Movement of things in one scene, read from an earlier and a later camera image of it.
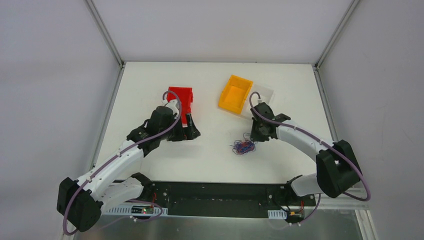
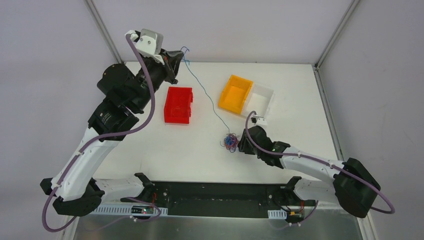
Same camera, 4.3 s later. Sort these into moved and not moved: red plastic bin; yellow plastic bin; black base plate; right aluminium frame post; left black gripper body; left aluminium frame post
Moved: left black gripper body
Not moved: left aluminium frame post; right aluminium frame post; red plastic bin; yellow plastic bin; black base plate
